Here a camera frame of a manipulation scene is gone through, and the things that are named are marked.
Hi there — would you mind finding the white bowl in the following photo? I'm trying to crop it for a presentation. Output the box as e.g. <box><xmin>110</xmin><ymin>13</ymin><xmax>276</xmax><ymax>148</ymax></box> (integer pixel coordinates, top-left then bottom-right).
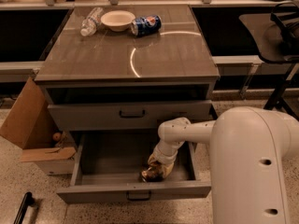
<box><xmin>101</xmin><ymin>10</ymin><xmax>135</xmax><ymax>32</ymax></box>

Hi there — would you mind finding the blue pepsi can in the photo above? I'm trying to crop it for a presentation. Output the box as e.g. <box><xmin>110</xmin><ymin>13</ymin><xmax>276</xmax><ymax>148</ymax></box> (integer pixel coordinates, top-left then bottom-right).
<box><xmin>131</xmin><ymin>15</ymin><xmax>162</xmax><ymax>37</ymax></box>

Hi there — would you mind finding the black drawer handle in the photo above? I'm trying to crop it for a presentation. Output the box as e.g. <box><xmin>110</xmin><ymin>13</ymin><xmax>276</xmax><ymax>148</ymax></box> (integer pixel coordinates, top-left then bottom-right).
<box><xmin>119</xmin><ymin>110</ymin><xmax>146</xmax><ymax>119</ymax></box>
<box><xmin>126</xmin><ymin>191</ymin><xmax>151</xmax><ymax>202</ymax></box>

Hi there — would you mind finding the black bar on floor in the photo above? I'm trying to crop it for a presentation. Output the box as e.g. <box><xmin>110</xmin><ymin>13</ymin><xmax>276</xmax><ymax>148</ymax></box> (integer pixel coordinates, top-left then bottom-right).
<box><xmin>13</xmin><ymin>192</ymin><xmax>36</xmax><ymax>224</ymax></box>

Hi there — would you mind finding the black lower drawer handle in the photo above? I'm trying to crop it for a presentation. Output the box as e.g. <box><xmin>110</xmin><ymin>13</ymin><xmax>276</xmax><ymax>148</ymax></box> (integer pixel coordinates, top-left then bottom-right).
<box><xmin>126</xmin><ymin>191</ymin><xmax>151</xmax><ymax>202</ymax></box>

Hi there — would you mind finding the clear plastic water bottle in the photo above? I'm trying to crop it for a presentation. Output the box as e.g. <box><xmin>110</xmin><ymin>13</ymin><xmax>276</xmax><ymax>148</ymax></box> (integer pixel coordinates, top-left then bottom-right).
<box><xmin>80</xmin><ymin>7</ymin><xmax>103</xmax><ymax>36</ymax></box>

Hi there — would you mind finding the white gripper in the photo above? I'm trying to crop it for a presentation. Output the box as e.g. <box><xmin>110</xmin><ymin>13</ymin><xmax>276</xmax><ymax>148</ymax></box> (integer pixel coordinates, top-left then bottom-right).
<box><xmin>148</xmin><ymin>140</ymin><xmax>184</xmax><ymax>179</ymax></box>

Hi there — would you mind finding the small orange ball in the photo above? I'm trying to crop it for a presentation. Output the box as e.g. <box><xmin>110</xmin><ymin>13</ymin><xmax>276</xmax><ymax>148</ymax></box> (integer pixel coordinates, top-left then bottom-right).
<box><xmin>52</xmin><ymin>133</ymin><xmax>62</xmax><ymax>142</ymax></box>

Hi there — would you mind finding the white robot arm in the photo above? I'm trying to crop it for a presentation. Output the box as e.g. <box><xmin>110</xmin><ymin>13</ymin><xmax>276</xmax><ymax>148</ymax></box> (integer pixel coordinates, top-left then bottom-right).
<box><xmin>148</xmin><ymin>106</ymin><xmax>299</xmax><ymax>224</ymax></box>

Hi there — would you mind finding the closed grey upper drawer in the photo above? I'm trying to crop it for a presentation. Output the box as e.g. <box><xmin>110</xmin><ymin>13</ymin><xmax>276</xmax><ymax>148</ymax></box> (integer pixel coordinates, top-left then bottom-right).
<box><xmin>48</xmin><ymin>101</ymin><xmax>211</xmax><ymax>131</ymax></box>

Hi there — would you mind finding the open grey lower drawer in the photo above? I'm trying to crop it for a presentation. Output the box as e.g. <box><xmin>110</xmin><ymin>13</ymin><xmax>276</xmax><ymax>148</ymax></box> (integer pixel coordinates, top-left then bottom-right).
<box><xmin>57</xmin><ymin>129</ymin><xmax>211</xmax><ymax>203</ymax></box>

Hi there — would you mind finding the black upper drawer handle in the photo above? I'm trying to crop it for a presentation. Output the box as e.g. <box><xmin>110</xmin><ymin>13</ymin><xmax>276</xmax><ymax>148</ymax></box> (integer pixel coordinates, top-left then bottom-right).
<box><xmin>119</xmin><ymin>110</ymin><xmax>146</xmax><ymax>119</ymax></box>

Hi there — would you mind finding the grey drawer cabinet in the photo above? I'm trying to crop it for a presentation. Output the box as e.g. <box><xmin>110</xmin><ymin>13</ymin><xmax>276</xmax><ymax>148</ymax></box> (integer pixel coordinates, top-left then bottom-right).
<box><xmin>34</xmin><ymin>4</ymin><xmax>221</xmax><ymax>185</ymax></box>

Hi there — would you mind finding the black chair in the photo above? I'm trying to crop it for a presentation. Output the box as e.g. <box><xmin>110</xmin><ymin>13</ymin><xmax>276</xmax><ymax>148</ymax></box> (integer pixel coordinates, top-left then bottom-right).
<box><xmin>239</xmin><ymin>2</ymin><xmax>299</xmax><ymax>119</ymax></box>

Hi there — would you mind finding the orange soda can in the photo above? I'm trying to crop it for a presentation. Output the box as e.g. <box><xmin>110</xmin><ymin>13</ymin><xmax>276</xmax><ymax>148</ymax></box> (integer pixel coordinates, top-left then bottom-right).
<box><xmin>140</xmin><ymin>163</ymin><xmax>164</xmax><ymax>182</ymax></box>

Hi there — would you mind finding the brown cardboard box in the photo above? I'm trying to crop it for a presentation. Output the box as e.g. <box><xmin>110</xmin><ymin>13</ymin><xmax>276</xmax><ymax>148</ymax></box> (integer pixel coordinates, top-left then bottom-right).
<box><xmin>0</xmin><ymin>77</ymin><xmax>77</xmax><ymax>175</ymax></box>

